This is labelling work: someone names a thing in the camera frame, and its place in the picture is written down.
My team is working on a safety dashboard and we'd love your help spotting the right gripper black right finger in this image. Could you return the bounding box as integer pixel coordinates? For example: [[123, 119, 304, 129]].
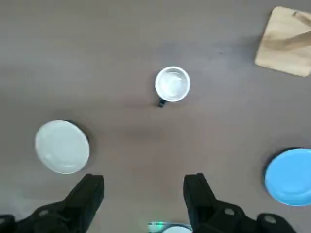
[[183, 172, 299, 233]]

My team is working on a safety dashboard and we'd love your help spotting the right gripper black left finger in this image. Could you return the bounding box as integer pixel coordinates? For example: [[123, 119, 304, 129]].
[[0, 173, 105, 233]]

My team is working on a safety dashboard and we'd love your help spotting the white plate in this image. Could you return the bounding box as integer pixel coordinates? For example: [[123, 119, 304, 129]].
[[35, 120, 90, 175]]

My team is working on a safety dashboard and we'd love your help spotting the blue plate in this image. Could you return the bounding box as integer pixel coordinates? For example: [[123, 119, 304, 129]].
[[264, 148, 311, 207]]

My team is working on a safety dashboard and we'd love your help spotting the wooden hanging rack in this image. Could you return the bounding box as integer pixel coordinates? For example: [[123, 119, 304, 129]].
[[254, 6, 311, 78]]

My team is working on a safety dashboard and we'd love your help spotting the white mug with black handle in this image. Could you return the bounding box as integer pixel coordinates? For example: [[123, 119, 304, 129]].
[[155, 66, 191, 109]]

